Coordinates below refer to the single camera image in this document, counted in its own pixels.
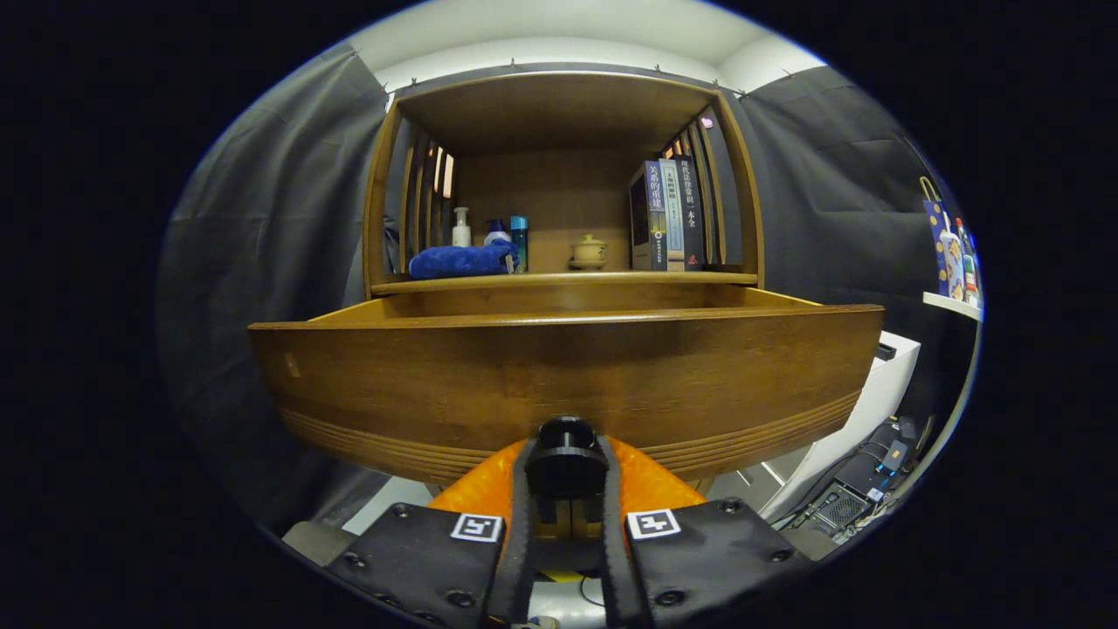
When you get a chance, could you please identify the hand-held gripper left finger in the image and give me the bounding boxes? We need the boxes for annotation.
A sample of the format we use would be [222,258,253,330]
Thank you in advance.
[325,437,538,629]

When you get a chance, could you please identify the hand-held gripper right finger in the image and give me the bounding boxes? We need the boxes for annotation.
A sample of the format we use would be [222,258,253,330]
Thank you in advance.
[598,435,818,629]

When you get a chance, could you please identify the wooden drawer with black knob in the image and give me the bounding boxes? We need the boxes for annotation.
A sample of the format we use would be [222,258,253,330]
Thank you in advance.
[247,284,886,486]

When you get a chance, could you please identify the wooden countertop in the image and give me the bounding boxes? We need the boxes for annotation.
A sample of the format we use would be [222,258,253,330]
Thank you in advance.
[371,271,759,295]

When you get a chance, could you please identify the wooden cabinet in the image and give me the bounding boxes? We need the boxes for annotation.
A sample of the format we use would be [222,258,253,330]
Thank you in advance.
[362,70,765,298]

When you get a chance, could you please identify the black computer tower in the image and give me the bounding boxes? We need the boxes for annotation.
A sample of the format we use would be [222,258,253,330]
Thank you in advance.
[790,418,918,538]

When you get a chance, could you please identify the blue folded towel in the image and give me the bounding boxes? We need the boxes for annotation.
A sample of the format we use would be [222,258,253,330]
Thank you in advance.
[408,240,520,280]

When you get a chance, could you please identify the white box unit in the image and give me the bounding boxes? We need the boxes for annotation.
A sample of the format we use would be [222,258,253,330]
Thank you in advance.
[712,330,922,521]

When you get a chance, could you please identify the grey and blue book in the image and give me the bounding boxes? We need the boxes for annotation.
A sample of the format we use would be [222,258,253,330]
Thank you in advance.
[629,161,669,272]

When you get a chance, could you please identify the white side table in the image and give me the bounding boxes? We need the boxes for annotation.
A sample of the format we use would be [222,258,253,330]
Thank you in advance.
[923,291,983,322]

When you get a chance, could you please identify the blue dotted gift bag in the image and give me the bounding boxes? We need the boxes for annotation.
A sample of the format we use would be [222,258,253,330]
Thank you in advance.
[919,176,966,302]

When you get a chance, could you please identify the red label plastic bottle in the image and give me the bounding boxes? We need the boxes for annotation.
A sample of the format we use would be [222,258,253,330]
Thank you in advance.
[956,218,979,307]

